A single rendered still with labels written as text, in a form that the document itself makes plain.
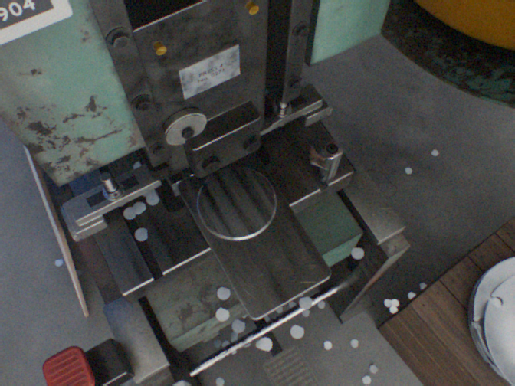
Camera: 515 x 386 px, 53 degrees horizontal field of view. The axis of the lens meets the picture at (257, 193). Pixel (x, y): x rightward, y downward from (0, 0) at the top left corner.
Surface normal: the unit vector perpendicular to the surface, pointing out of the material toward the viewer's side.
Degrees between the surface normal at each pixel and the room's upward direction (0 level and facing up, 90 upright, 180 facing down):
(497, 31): 90
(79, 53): 90
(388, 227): 0
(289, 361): 0
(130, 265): 0
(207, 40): 90
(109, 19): 90
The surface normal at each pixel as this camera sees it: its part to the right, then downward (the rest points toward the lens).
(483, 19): -0.87, 0.45
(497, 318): 0.01, -0.40
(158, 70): 0.50, 0.80
